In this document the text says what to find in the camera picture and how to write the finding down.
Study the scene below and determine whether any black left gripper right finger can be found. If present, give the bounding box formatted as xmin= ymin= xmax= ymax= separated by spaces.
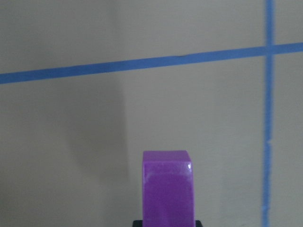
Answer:
xmin=195 ymin=220 xmax=203 ymax=227

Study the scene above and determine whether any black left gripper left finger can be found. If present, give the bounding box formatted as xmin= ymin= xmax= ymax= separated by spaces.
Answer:
xmin=132 ymin=220 xmax=143 ymax=227

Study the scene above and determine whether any purple trapezoid block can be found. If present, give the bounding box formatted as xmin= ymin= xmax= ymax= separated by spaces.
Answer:
xmin=142 ymin=150 xmax=196 ymax=227

